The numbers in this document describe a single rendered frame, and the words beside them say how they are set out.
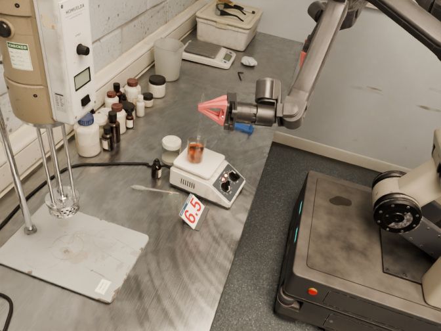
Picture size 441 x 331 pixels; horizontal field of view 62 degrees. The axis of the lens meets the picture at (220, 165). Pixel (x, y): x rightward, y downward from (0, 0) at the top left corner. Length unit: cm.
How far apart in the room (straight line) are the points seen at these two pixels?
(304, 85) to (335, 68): 146
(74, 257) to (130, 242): 13
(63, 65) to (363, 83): 211
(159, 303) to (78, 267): 21
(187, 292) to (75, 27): 60
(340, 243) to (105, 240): 102
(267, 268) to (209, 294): 104
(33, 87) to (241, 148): 83
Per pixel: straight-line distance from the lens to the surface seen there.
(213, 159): 108
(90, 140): 117
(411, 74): 250
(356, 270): 159
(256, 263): 191
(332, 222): 172
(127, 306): 87
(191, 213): 100
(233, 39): 206
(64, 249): 96
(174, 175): 107
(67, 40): 58
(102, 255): 94
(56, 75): 60
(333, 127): 264
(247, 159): 125
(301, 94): 98
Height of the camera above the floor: 151
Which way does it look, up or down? 39 degrees down
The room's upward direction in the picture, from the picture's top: 11 degrees clockwise
